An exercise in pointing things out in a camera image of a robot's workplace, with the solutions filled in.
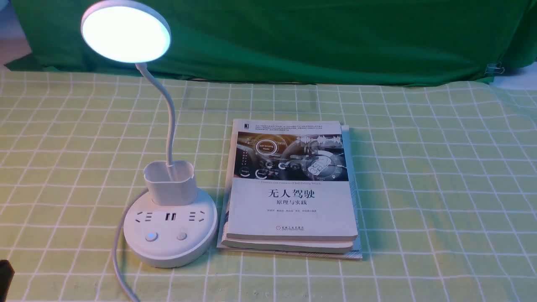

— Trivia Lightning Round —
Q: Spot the metal binder clip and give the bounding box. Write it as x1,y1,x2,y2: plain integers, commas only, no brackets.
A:
485,61,505,77

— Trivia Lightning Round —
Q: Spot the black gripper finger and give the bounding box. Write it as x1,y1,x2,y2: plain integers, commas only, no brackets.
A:
0,260,15,302

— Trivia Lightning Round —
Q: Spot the white desk lamp with base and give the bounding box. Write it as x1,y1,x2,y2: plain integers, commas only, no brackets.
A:
81,0,217,268

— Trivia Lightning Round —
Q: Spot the white self-driving textbook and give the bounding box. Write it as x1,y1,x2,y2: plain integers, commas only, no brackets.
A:
221,119,358,254

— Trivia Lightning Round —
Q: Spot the dark green backdrop cloth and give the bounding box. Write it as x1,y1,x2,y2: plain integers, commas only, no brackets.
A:
4,0,537,87

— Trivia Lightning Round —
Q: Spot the thin book under textbook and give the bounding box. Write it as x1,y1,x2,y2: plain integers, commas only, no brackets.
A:
216,125,363,260

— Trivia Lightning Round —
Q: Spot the white lamp power cable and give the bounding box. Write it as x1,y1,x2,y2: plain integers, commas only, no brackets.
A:
112,188,150,302

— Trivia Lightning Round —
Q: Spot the green checkered tablecloth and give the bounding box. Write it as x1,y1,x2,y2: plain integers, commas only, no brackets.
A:
0,71,537,302

